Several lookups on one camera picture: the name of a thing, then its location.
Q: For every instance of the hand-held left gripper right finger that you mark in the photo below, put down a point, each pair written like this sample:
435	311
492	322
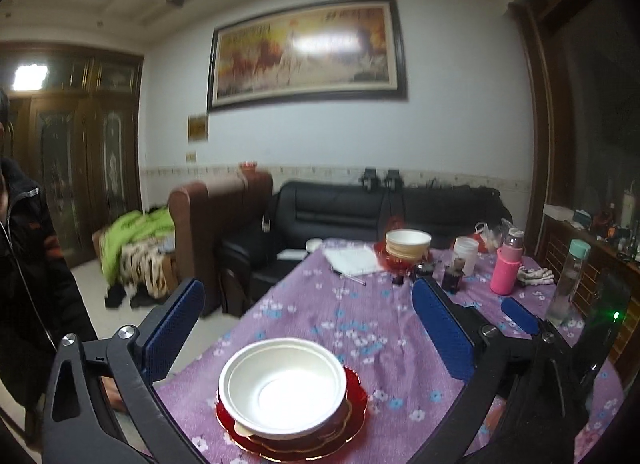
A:
445	334

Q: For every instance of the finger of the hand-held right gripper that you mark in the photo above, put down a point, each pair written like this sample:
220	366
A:
520	316

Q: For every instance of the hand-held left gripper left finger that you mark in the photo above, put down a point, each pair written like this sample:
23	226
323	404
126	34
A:
172	331

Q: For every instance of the red patterned plate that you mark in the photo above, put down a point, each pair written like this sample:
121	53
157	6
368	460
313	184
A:
357	394

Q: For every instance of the white foam bowl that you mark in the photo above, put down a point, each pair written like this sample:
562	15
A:
280	430
280	389

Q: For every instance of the red plate with gold rim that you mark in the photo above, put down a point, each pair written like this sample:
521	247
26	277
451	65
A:
345	424

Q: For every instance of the stack of disposable bowls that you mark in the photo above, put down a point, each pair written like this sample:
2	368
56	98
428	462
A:
407	243

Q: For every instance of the white gloves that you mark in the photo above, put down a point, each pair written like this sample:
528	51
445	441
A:
535	275

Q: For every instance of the pink sleeved bottle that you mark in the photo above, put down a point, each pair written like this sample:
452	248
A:
506	269

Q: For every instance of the clear bottle mint cap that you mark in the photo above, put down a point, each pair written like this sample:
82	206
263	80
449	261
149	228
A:
567	289

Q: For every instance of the dark glass jar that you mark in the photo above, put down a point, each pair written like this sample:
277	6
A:
452	278

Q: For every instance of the wooden side cabinet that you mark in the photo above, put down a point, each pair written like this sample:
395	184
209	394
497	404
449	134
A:
595	269

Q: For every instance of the dark clothes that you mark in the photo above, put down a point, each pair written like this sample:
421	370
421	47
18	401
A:
120	296

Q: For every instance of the black small container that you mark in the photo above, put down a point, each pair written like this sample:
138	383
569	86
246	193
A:
422	270

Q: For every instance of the brown patterned cloth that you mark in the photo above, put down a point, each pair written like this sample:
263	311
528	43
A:
145	269

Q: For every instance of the clear jar white lid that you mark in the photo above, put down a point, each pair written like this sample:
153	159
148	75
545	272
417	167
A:
465	251

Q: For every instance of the clear plastic bag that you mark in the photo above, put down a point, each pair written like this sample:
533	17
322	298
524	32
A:
487	236

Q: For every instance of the red glass plate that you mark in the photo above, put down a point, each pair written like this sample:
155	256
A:
387	260

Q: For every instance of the green cloth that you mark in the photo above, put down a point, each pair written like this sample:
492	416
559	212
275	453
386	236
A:
135	236

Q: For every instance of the pen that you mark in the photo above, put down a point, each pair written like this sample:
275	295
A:
350	278

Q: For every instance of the teal box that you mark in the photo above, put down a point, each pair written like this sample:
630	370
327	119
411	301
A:
583	218

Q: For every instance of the brown armchair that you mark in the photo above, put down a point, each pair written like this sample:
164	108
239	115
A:
220	224

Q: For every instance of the white bottle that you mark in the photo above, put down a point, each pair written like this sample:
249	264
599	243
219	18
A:
626	208

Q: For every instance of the purple floral tablecloth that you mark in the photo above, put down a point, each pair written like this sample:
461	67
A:
310	314

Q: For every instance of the flat white box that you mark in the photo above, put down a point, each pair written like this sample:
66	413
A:
292	255

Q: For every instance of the black leather sofa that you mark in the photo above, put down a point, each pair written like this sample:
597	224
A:
350	214

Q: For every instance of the small white dish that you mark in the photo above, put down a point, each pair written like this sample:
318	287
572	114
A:
314	244

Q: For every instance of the black device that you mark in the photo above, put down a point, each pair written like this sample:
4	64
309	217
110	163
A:
370	179
393	179

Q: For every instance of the wooden glass door cabinet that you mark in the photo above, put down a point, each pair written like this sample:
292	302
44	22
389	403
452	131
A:
75	154

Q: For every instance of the framed horse painting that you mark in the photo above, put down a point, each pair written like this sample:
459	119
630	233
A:
307	51

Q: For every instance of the wooden door frame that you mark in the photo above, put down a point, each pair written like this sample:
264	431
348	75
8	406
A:
542	119

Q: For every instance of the small yellow wall plaque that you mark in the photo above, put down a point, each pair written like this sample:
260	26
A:
197	126

